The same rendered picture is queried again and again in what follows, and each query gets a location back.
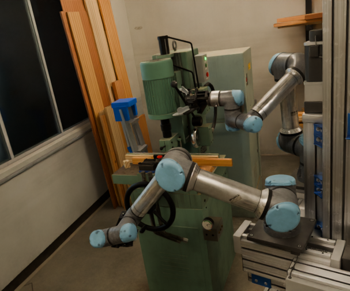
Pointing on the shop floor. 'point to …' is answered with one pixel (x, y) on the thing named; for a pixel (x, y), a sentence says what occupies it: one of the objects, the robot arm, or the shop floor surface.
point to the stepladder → (124, 105)
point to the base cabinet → (189, 250)
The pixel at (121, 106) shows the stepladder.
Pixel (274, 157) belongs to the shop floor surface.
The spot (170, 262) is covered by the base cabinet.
